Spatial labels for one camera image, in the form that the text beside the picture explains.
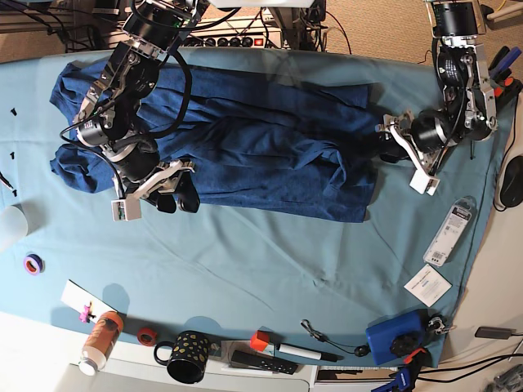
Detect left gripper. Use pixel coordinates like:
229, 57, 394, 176
376, 109, 449, 176

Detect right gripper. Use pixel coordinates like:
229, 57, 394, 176
108, 142, 200, 213

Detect dark blue t-shirt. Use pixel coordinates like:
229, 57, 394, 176
49, 58, 387, 224

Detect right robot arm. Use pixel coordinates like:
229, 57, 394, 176
70, 1, 209, 221

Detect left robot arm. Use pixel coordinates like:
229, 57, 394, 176
378, 1, 498, 176

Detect clear blister pack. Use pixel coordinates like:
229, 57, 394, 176
423, 196, 476, 267

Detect black computer mouse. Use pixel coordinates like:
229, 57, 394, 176
499, 155, 523, 208

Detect orange black bar clamp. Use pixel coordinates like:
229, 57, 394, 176
494, 77, 522, 113

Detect blue spring clamp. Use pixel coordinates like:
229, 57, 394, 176
489, 46, 522, 79

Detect white paper card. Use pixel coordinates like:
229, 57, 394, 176
404, 264, 452, 307

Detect red tape roll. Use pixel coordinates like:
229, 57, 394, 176
136, 327, 158, 347

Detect white paper strip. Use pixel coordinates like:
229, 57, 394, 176
60, 280, 114, 318

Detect teal table cloth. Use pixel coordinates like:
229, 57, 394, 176
0, 46, 516, 368

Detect orange plastic bottle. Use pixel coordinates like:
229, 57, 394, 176
78, 311, 123, 376

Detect pink small clip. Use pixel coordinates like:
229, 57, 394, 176
78, 302, 97, 323

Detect purple tape roll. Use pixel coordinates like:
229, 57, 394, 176
24, 254, 44, 275

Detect black mug yellow dots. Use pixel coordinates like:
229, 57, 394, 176
153, 331, 211, 385

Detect red cube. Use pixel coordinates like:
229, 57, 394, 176
250, 330, 270, 352

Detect translucent plastic cup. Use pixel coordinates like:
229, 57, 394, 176
0, 206, 29, 252

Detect blue box with knob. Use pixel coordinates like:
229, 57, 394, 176
365, 309, 429, 365

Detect black remote control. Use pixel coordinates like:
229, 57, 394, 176
230, 350, 299, 375

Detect black adapter block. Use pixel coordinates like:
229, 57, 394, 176
475, 326, 513, 340

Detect white black marker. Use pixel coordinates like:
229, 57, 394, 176
275, 344, 342, 363

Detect blue orange bottom clamp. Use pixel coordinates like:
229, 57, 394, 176
372, 348, 431, 392

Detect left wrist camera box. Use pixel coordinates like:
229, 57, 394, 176
409, 171, 440, 196

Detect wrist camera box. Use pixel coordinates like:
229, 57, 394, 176
111, 198, 141, 221
409, 171, 440, 196

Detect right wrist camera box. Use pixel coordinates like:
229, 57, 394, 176
111, 198, 141, 221

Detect silver key ring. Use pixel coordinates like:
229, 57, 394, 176
427, 315, 458, 336

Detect carabiner with black lanyard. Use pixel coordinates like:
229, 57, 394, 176
300, 319, 371, 358

